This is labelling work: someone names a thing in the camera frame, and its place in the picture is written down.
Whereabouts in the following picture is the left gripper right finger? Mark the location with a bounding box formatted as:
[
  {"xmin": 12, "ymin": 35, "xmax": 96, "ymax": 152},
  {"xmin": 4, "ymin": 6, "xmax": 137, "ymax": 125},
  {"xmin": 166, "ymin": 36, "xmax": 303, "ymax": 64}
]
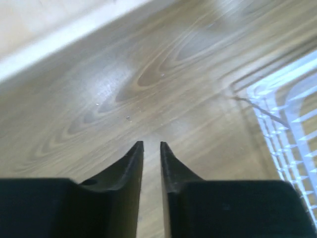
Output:
[{"xmin": 160, "ymin": 142, "xmax": 317, "ymax": 238}]

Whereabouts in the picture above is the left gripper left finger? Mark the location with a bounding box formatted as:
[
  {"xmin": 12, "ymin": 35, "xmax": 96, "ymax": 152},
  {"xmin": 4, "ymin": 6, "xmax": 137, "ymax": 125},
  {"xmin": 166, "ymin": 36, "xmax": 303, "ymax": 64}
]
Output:
[{"xmin": 0, "ymin": 141, "xmax": 144, "ymax": 238}]

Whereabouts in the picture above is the white wire dish rack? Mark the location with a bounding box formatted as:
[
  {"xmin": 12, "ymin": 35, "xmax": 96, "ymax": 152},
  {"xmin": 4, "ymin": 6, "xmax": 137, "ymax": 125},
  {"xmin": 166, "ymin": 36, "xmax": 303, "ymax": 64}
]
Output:
[{"xmin": 232, "ymin": 50, "xmax": 317, "ymax": 222}]

